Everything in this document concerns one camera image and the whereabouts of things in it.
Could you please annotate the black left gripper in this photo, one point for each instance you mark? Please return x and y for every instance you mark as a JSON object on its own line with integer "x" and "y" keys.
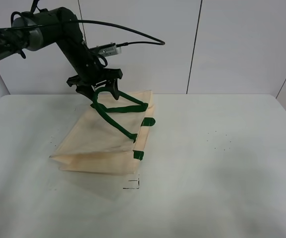
{"x": 91, "y": 71}

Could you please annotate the white linen bag green handles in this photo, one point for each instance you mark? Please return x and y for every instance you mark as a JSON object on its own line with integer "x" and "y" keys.
{"x": 95, "y": 146}

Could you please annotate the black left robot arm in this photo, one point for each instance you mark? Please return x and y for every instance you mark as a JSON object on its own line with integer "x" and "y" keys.
{"x": 34, "y": 31}

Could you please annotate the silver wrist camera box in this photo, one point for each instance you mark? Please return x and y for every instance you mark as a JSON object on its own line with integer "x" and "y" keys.
{"x": 107, "y": 50}

